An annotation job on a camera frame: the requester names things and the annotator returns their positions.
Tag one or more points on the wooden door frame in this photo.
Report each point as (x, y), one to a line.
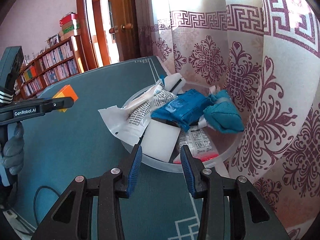
(82, 30)

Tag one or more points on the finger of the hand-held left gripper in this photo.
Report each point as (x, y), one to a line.
(60, 103)

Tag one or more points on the white plastic pouch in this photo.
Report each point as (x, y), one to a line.
(136, 116)

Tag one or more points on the framed photo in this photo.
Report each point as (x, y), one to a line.
(54, 40)

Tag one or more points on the green box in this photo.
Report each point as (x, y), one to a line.
(71, 28)

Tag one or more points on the red box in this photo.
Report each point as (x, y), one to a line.
(68, 19)

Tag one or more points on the white sponge black stripe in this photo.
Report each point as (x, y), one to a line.
(161, 140)

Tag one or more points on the white red snack packet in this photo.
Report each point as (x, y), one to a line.
(197, 140)

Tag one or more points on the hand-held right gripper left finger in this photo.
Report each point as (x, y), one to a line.
(135, 170)

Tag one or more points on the maroon patterned white curtain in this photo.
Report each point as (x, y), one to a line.
(250, 55)

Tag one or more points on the clear plastic container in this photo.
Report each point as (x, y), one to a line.
(162, 165)

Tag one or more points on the blue packet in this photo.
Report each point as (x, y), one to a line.
(182, 105)

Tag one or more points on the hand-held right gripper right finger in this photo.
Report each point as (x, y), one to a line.
(187, 172)

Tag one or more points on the wooden door with knob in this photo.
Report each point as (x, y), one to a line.
(125, 5)

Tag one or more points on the white medicine box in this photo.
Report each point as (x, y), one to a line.
(172, 81)

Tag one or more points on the wooden bookshelf with books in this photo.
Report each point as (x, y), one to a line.
(57, 62)

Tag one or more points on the person's left hand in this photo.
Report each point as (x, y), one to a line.
(15, 152)

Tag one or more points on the orange yellow toy brick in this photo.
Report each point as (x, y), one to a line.
(67, 93)

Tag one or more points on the teal mesh bag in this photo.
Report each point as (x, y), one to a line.
(222, 116)

